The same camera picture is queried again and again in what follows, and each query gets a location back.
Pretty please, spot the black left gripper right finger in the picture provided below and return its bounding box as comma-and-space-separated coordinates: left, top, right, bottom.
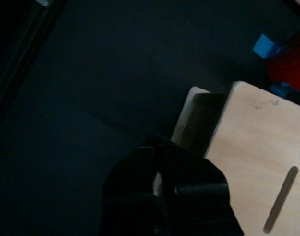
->
153, 134, 245, 236

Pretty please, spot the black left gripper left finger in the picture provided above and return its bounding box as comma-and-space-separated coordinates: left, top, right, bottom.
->
99, 143, 162, 236

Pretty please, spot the light wooden drawer cabinet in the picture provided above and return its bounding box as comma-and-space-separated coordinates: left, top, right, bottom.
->
153, 80, 300, 236

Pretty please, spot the red toy cup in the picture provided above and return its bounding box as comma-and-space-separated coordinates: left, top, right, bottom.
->
265, 29, 300, 93

